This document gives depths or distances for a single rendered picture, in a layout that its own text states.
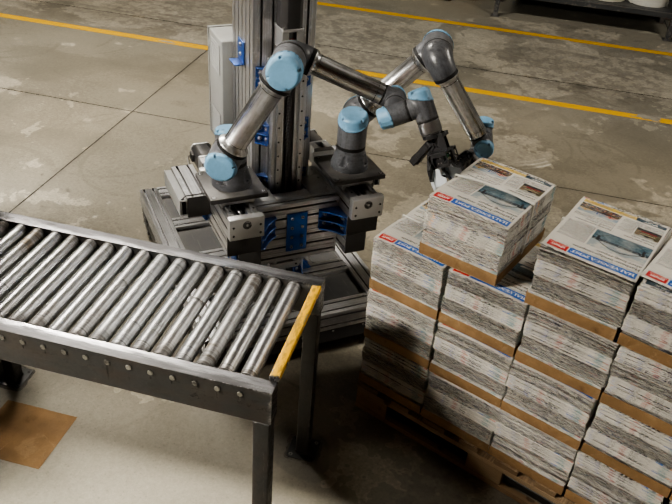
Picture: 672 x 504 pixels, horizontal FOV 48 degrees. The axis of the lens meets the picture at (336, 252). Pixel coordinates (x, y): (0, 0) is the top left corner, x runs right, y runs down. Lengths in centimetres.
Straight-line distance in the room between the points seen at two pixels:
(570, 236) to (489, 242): 24
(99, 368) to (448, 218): 115
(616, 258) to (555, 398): 53
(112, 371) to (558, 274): 132
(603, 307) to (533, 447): 65
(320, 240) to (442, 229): 81
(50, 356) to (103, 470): 77
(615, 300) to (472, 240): 47
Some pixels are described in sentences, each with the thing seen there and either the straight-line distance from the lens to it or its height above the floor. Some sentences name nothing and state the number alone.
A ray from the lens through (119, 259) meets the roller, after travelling 255.
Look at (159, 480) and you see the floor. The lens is 290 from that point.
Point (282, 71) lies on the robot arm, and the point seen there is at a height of 136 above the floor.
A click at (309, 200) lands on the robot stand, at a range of 299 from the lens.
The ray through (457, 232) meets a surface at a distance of 244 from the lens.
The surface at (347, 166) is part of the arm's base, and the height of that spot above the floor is 85.
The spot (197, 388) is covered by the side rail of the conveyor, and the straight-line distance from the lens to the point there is 212.
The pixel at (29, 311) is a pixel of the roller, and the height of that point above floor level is 79.
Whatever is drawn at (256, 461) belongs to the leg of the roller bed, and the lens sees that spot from 226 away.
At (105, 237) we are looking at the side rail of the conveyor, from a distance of 266.
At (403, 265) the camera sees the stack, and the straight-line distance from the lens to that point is 260.
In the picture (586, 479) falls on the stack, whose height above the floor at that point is 28.
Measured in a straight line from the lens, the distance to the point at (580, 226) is 242.
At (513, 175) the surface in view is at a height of 106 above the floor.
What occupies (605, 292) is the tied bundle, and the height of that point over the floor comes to 98.
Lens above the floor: 225
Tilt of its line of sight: 34 degrees down
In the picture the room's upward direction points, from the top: 5 degrees clockwise
